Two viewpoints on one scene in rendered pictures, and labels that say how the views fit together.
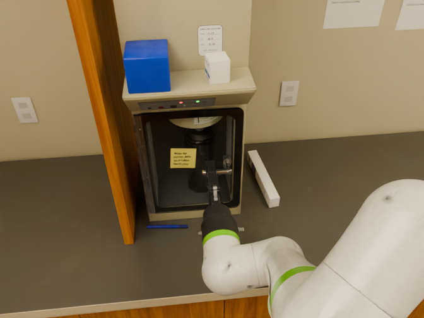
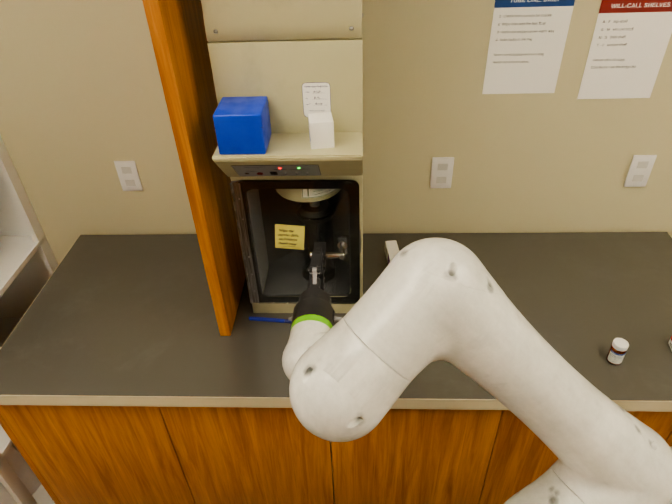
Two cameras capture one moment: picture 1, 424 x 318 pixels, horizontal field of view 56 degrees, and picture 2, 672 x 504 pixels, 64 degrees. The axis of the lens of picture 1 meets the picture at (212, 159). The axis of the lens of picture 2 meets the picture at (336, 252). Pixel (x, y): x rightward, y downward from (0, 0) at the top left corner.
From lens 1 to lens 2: 0.27 m
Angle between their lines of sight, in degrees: 7
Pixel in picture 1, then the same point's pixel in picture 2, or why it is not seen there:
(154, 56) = (246, 113)
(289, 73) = (442, 147)
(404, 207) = (412, 260)
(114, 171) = (206, 244)
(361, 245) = (372, 296)
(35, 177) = (134, 254)
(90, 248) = (181, 336)
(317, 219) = not seen: hidden behind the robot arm
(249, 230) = not seen: hidden behind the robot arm
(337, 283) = (343, 331)
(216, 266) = (295, 351)
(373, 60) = (550, 135)
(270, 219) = not seen: hidden behind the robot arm
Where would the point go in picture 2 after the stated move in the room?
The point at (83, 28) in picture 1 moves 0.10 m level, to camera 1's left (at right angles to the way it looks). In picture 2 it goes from (171, 80) to (124, 79)
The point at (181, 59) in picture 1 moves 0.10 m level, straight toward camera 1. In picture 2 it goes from (284, 120) to (278, 140)
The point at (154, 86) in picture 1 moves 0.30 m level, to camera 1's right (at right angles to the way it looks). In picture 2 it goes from (247, 147) to (390, 151)
